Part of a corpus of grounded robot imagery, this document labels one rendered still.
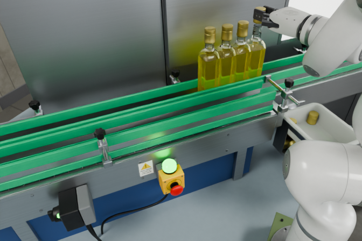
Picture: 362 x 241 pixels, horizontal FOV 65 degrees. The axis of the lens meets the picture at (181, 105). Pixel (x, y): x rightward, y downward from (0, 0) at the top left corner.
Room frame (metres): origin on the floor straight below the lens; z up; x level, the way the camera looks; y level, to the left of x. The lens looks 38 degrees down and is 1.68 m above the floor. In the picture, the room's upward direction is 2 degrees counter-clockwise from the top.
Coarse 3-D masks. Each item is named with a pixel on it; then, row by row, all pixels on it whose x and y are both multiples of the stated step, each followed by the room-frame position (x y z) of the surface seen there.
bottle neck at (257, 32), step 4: (256, 24) 0.89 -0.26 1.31; (260, 24) 0.89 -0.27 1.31; (256, 28) 0.87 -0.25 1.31; (260, 28) 0.87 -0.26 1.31; (256, 32) 0.87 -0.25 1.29; (260, 32) 0.87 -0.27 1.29; (252, 36) 0.88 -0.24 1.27; (256, 36) 0.87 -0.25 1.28; (260, 36) 0.87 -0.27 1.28; (256, 40) 0.87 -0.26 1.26
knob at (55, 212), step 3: (54, 207) 0.45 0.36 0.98; (57, 207) 0.45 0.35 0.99; (51, 210) 0.44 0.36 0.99; (54, 210) 0.44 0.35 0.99; (57, 210) 0.44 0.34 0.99; (48, 213) 0.43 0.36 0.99; (51, 213) 0.43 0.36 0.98; (54, 213) 0.43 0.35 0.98; (57, 213) 0.43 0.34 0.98; (51, 216) 0.43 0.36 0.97; (54, 216) 0.43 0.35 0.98; (51, 219) 0.43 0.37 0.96; (54, 219) 0.42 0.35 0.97; (57, 219) 0.42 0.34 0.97; (60, 219) 0.42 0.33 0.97
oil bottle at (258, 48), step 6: (252, 42) 0.87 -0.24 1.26; (258, 42) 0.86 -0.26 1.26; (252, 48) 0.85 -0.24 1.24; (258, 48) 0.86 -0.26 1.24; (264, 48) 0.86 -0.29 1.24; (252, 54) 0.85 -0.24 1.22; (258, 54) 0.86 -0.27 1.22; (252, 60) 0.85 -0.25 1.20; (258, 60) 0.86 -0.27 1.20; (252, 66) 0.85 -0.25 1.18; (258, 66) 0.86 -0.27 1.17; (252, 72) 0.85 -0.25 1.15; (258, 72) 0.86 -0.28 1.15
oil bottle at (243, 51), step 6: (234, 42) 0.87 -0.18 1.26; (246, 42) 0.86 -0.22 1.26; (234, 48) 0.85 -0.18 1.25; (240, 48) 0.84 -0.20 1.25; (246, 48) 0.84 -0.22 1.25; (240, 54) 0.83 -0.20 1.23; (246, 54) 0.84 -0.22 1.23; (240, 60) 0.83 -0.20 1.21; (246, 60) 0.84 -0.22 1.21; (240, 66) 0.83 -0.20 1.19; (246, 66) 0.84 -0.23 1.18; (234, 72) 0.83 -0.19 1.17; (240, 72) 0.83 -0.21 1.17; (246, 72) 0.84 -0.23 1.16; (234, 78) 0.83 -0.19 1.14; (240, 78) 0.84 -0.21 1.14; (246, 78) 0.84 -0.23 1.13
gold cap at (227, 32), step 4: (224, 24) 0.85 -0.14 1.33; (228, 24) 0.85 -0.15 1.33; (224, 28) 0.83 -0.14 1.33; (228, 28) 0.82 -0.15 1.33; (232, 28) 0.83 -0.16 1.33; (224, 32) 0.83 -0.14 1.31; (228, 32) 0.82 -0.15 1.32; (232, 32) 0.83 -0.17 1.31; (224, 36) 0.83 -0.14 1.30; (228, 36) 0.82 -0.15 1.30; (224, 40) 0.82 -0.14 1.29; (228, 40) 0.82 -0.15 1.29
